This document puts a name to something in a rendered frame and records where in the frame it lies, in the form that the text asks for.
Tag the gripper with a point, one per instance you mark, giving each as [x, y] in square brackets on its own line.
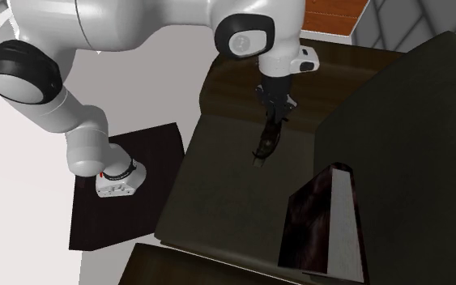
[275, 92]

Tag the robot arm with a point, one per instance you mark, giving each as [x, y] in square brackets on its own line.
[140, 23]

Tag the dark red book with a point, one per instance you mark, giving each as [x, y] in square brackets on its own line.
[310, 233]

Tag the orange wooden furniture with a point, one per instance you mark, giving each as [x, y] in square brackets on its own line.
[330, 15]

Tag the black robot stand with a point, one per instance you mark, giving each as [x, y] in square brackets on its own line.
[132, 221]

